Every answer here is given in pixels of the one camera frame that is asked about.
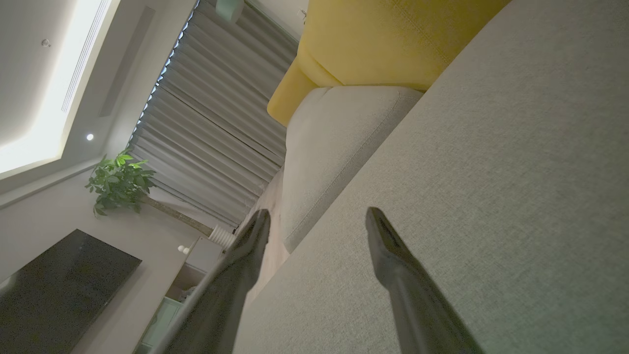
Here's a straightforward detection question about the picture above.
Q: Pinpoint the long grey sofa seat cushion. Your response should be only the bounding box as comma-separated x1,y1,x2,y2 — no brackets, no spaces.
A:
281,86,424,254

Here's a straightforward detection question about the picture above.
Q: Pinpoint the wide yellow sofa back cushion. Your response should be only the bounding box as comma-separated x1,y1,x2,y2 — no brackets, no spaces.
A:
296,0,512,92

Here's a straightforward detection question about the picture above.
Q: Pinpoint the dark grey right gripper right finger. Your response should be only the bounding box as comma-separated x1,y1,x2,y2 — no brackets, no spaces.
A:
365,206,486,354

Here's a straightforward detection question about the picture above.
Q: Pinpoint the white ribbed plant pot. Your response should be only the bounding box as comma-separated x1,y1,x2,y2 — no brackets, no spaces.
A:
208,225,237,249

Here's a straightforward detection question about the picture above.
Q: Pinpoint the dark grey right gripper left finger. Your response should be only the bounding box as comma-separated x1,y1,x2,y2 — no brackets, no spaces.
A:
150,209,272,354

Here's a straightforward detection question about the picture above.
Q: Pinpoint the tall green leafy houseplant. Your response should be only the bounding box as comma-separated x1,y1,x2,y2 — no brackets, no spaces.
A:
85,149,215,236

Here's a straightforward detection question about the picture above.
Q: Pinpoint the grey pleated curtain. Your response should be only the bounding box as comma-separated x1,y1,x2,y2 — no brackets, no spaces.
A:
129,0,300,228

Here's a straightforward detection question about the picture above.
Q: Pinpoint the large grey sofa chaise cushion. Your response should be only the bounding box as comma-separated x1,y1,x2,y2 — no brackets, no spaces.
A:
231,0,629,354

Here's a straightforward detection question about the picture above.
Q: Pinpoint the low mint grey TV cabinet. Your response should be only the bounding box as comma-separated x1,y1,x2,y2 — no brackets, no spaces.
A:
133,236,225,354

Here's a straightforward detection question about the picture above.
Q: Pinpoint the black flat screen television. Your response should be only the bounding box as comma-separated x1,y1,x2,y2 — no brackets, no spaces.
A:
0,229,143,354

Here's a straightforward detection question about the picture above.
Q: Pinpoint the long white ceiling air vent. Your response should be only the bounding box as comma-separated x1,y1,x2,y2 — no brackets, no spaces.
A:
61,0,112,114

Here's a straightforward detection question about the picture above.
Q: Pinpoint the pale green cylindrical object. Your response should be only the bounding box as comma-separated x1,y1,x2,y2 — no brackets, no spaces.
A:
215,0,245,23

